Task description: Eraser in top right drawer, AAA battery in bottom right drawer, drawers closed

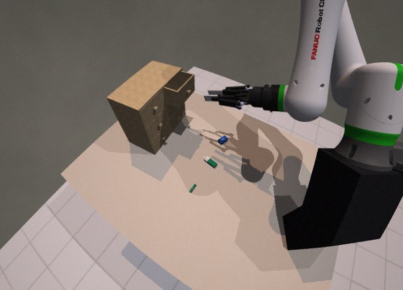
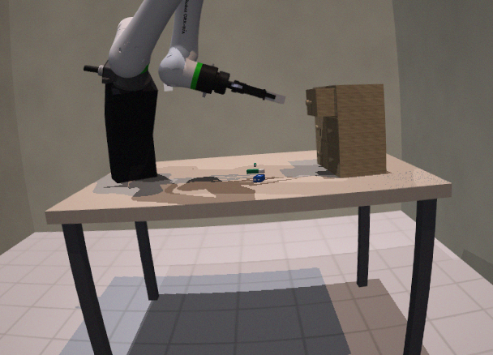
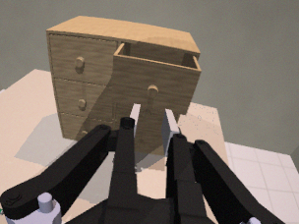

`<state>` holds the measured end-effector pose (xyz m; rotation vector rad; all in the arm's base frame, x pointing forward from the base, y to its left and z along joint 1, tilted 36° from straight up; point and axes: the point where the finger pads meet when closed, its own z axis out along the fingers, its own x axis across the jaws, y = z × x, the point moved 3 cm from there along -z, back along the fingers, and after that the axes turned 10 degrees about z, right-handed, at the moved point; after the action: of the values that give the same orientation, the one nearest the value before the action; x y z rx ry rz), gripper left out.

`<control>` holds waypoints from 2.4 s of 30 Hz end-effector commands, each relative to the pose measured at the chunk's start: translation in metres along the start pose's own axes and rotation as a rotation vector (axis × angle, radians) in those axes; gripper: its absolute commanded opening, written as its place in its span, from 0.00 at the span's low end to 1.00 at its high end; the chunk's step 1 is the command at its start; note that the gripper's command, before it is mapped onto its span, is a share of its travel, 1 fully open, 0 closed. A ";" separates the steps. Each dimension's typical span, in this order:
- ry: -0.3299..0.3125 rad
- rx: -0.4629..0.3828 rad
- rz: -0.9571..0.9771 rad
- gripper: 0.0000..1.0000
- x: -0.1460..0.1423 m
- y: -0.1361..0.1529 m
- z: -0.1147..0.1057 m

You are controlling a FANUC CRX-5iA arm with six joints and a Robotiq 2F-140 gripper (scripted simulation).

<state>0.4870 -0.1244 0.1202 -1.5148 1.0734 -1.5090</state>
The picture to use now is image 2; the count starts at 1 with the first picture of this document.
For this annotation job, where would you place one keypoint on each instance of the small brown wooden chest of drawers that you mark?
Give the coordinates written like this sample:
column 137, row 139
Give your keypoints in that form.
column 361, row 130

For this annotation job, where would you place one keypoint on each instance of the brown wooden drawer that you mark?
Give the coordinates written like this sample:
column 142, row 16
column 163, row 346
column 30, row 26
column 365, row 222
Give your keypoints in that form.
column 321, row 130
column 332, row 130
column 322, row 154
column 333, row 160
column 322, row 102

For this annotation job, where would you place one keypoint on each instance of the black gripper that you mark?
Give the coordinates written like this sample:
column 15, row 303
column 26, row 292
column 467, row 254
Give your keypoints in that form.
column 223, row 82

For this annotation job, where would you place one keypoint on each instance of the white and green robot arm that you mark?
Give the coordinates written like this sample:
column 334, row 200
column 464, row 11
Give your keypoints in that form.
column 129, row 55

